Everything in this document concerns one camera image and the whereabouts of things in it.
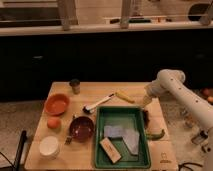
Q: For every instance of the wooden cutting board table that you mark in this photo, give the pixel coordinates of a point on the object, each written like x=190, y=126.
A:
x=81, y=157

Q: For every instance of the orange bowl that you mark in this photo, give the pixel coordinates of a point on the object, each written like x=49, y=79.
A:
x=56, y=104

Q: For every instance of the small brown cup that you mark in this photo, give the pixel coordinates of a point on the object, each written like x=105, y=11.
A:
x=75, y=85

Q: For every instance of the white handled brush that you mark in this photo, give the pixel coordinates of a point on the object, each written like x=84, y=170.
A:
x=90, y=108

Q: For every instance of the yellow banana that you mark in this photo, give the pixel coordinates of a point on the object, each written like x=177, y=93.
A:
x=124, y=97

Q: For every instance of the purple bowl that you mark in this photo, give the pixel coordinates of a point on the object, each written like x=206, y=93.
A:
x=81, y=129

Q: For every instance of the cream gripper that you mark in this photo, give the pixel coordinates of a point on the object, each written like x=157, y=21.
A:
x=146, y=100

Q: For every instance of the wooden block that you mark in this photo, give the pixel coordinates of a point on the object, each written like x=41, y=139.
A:
x=110, y=150

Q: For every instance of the white round container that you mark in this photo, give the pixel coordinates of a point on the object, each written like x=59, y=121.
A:
x=49, y=147

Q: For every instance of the green pepper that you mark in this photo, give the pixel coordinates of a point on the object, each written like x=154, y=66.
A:
x=155, y=137

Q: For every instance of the grey blue cloth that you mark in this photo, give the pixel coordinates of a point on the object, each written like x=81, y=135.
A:
x=129, y=136

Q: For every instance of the green plastic tray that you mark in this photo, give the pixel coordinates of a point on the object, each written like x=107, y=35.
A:
x=124, y=127

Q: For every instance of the black pole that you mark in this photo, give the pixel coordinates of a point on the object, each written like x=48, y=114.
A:
x=19, y=151

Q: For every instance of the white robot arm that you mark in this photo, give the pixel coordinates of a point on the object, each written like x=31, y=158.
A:
x=172, y=81

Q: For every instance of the orange fruit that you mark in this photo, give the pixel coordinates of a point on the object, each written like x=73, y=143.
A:
x=54, y=123

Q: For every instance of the dark brown scrubber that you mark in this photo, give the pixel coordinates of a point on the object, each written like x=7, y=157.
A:
x=146, y=117

